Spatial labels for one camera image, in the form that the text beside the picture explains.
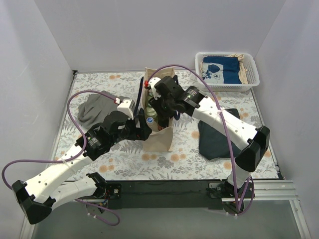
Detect beige cloth in basket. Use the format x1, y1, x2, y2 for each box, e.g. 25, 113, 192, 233
228, 53, 248, 84

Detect dark folded shorts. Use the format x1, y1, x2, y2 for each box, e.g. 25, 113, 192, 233
198, 121, 230, 160

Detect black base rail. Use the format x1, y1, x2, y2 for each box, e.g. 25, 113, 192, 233
84, 179, 255, 211

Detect Pocari Sweat plastic bottle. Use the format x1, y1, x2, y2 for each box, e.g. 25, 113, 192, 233
146, 117, 158, 131

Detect beige canvas tote bag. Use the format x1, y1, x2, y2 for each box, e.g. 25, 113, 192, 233
141, 67, 175, 152

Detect blue printed cloth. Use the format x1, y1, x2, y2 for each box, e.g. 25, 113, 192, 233
201, 56, 241, 84

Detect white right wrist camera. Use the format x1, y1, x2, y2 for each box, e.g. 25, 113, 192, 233
144, 77, 161, 100

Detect grey folded cloth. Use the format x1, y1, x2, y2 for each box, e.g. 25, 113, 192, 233
77, 94, 117, 130

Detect clear Chang bottle far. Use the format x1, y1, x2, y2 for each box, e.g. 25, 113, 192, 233
146, 91, 154, 107

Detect clear chang bottle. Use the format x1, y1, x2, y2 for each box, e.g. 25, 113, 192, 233
146, 91, 154, 107
145, 106, 158, 119

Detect white plastic basket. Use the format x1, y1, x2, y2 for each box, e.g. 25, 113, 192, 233
195, 52, 260, 92

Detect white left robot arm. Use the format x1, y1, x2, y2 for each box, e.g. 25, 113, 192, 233
11, 109, 152, 225

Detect clear Chang bottle near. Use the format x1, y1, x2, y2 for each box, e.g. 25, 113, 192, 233
145, 106, 158, 119

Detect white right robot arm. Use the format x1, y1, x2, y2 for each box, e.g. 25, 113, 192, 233
145, 76, 270, 198

